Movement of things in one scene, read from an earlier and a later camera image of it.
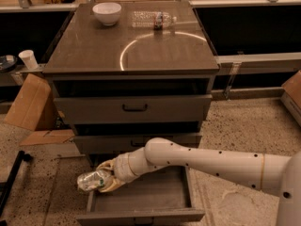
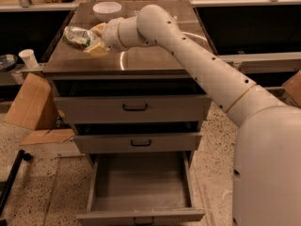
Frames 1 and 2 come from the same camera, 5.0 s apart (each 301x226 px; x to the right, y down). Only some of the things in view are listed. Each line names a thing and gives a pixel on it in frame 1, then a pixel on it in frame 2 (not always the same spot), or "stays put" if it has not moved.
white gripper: [120, 169] -> [110, 35]
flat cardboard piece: [49, 137] stays put
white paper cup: [27, 56] stays put
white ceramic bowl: [107, 12] stays put
